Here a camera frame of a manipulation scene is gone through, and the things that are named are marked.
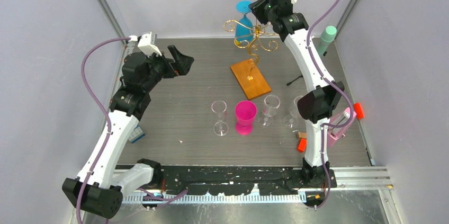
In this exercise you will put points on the green microphone on tripod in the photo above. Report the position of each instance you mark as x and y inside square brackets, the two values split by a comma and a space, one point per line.
[306, 56]

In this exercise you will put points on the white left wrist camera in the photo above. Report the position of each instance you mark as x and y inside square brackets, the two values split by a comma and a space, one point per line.
[146, 44]

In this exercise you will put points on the red block at wall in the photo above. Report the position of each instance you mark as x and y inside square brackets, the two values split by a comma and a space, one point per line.
[358, 110]

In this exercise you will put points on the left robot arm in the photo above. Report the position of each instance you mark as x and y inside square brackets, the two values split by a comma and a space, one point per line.
[94, 189]

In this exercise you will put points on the gold wire glass rack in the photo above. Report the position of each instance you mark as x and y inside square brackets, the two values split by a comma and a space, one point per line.
[246, 72]

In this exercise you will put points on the black base bar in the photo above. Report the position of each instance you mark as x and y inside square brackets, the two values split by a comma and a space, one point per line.
[232, 180]

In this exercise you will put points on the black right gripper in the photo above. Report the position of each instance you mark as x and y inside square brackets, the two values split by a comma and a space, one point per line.
[256, 7]

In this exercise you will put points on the pink wine glass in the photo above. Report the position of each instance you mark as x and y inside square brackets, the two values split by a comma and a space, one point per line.
[245, 113]

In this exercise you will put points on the blue wine glass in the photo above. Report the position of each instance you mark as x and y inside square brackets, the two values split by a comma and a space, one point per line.
[243, 30]

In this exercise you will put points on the clear wine glass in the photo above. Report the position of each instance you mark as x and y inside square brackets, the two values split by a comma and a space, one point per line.
[271, 103]
[292, 119]

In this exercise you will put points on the small orange block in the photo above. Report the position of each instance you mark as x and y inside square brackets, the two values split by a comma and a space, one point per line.
[302, 145]

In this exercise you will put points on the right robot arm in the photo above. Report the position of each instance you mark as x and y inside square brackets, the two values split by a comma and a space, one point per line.
[323, 92]

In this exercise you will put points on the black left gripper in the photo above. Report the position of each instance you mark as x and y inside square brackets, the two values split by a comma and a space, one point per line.
[183, 62]

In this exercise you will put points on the clear flute glass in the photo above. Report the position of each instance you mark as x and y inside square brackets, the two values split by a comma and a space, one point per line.
[219, 109]

